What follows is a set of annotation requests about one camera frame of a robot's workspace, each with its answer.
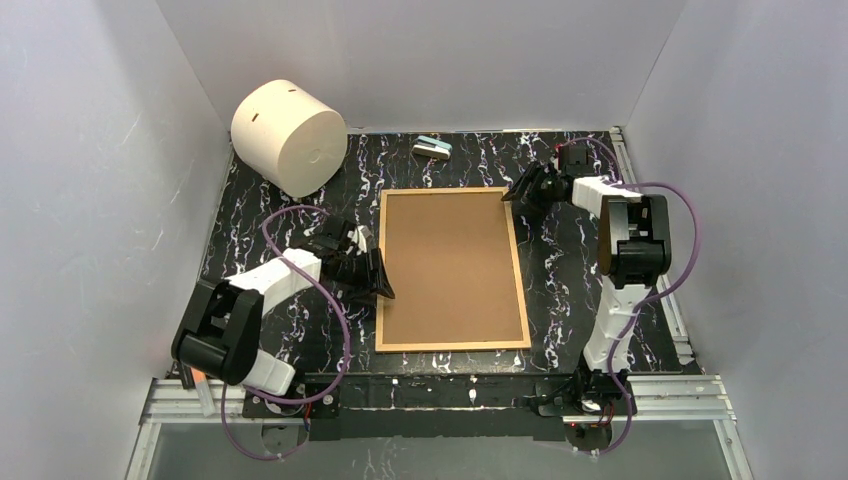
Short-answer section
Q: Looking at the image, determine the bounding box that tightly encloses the light wooden picture frame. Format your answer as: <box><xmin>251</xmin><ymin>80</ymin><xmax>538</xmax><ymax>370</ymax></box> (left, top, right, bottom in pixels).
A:
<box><xmin>374</xmin><ymin>186</ymin><xmax>533</xmax><ymax>354</ymax></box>

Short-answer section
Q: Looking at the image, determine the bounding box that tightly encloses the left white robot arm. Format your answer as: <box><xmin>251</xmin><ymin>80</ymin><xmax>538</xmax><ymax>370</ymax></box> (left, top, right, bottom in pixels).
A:
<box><xmin>171</xmin><ymin>216</ymin><xmax>395</xmax><ymax>398</ymax></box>

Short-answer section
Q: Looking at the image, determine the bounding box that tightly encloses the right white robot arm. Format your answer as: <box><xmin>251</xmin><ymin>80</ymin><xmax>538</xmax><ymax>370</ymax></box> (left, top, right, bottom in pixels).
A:
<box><xmin>501</xmin><ymin>142</ymin><xmax>672</xmax><ymax>374</ymax></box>

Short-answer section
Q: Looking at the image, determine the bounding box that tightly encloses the teal white stapler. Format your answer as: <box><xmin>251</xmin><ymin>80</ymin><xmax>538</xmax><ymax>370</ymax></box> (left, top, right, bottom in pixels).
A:
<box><xmin>411</xmin><ymin>136</ymin><xmax>452</xmax><ymax>160</ymax></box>

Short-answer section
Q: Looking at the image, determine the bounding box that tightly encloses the large white cylinder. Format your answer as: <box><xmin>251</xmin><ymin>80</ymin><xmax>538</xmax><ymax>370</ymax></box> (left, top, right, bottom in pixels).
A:
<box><xmin>230</xmin><ymin>79</ymin><xmax>347</xmax><ymax>198</ymax></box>

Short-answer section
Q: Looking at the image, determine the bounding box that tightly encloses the peach cap glue stick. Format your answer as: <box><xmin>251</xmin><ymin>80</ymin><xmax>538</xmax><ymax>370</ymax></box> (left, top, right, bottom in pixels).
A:
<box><xmin>191</xmin><ymin>368</ymin><xmax>216</xmax><ymax>417</ymax></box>

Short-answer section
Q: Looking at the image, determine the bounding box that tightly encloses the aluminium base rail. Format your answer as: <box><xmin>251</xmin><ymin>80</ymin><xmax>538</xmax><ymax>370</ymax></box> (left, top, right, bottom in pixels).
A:
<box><xmin>127</xmin><ymin>374</ymin><xmax>752</xmax><ymax>479</ymax></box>

